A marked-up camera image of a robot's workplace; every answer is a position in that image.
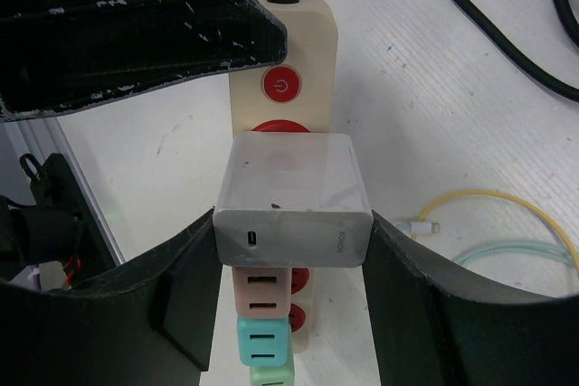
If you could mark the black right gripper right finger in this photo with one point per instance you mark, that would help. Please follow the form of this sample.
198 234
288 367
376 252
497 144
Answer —
437 323

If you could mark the teal cube charger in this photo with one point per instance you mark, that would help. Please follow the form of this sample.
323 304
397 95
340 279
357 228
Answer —
263 342

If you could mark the beige power strip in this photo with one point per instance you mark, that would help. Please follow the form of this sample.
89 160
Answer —
295 96

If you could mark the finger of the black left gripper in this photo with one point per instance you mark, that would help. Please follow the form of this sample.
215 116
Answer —
63 56

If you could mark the green cube charger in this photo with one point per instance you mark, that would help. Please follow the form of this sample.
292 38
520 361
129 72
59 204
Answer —
272 376

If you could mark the white charger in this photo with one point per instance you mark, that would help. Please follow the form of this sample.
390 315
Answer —
292 200

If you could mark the pink cube charger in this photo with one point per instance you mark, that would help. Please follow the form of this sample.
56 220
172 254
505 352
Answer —
262 293

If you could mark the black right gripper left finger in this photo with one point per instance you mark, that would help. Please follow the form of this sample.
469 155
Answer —
149 321

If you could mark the aluminium front rail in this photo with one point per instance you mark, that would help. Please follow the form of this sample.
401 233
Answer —
46 141

